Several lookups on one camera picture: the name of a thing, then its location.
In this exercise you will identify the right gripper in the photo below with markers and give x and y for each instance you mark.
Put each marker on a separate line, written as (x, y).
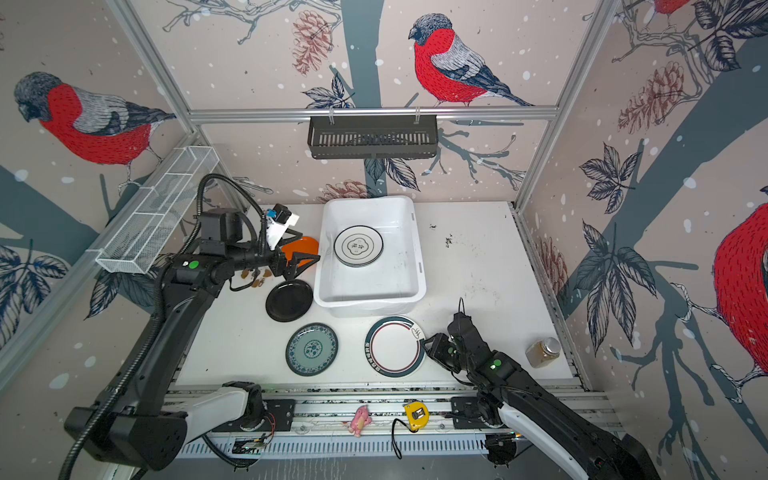
(436, 346)

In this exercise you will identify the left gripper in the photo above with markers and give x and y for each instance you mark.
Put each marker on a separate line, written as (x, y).
(281, 267)

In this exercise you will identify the white plate green red rim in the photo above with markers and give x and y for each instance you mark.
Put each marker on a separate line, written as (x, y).
(393, 348)

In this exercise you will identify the white plate black flower outline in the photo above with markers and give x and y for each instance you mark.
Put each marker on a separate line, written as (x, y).
(358, 246)

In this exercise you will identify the green patterned plate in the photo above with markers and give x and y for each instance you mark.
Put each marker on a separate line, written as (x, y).
(312, 349)

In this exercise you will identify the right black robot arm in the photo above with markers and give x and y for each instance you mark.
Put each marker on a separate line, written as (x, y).
(580, 448)

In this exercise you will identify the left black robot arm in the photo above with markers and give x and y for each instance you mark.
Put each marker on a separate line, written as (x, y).
(128, 423)

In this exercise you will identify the white plastic bin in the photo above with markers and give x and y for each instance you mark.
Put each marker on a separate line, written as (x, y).
(394, 283)

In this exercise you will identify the orange plate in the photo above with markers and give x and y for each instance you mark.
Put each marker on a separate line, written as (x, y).
(303, 245)

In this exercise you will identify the yellow tape measure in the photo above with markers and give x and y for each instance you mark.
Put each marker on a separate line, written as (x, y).
(417, 415)

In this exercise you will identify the pink toy figure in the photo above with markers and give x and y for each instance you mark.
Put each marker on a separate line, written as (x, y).
(360, 421)

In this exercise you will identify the glass jar brown contents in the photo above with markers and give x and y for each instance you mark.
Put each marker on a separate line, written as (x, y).
(543, 352)

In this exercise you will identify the small circuit board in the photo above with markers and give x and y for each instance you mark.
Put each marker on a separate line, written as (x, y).
(250, 446)

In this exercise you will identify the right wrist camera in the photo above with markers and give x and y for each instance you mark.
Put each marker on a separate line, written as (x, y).
(462, 327)

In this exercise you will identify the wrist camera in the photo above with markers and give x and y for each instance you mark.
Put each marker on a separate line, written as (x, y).
(279, 219)
(462, 327)

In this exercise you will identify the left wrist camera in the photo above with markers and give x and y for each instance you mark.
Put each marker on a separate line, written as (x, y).
(279, 219)

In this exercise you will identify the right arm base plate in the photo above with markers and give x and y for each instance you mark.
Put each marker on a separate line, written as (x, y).
(474, 413)

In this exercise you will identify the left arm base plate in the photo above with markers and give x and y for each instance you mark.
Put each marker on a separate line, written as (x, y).
(277, 415)

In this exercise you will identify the black hanging wall basket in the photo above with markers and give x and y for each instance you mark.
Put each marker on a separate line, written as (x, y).
(373, 137)

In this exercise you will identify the white wire mesh shelf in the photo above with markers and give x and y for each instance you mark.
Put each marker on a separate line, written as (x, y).
(162, 205)

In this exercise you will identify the aluminium horizontal frame bar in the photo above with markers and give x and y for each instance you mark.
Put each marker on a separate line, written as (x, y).
(285, 115)

